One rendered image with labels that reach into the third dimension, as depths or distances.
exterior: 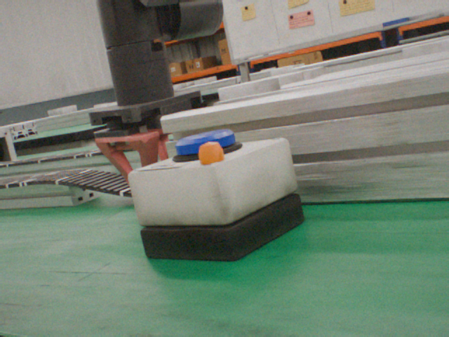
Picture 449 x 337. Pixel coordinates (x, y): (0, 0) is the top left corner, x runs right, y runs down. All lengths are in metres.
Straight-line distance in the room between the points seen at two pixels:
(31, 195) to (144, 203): 0.41
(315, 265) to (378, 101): 0.14
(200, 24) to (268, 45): 3.34
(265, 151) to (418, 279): 0.14
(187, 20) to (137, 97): 0.10
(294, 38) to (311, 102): 3.43
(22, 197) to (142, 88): 0.29
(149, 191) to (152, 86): 0.21
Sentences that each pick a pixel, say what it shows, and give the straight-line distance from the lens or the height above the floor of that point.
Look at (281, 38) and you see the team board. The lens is 3.93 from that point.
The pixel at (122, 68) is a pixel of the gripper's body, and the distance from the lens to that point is 0.61.
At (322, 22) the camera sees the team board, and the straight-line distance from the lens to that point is 3.78.
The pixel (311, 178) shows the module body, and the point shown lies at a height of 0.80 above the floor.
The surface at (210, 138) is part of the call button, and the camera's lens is 0.40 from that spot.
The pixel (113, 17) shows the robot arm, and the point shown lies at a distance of 0.61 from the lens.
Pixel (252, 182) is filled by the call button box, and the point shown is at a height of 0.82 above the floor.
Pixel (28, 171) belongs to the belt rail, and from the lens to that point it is 1.17.
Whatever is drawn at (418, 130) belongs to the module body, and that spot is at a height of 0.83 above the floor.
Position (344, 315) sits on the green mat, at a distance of 0.28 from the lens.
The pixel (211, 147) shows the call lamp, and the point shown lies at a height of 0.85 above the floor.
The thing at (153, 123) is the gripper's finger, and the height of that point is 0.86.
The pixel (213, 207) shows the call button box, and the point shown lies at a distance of 0.37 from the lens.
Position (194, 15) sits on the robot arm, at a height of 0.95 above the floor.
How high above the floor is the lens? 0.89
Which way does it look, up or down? 8 degrees down
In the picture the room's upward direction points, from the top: 12 degrees counter-clockwise
